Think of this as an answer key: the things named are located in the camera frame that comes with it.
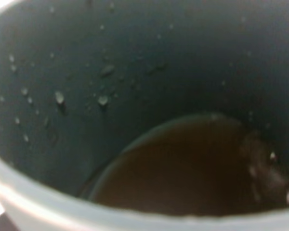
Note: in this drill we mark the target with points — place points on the teal green plastic cup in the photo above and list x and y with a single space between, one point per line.
81 79

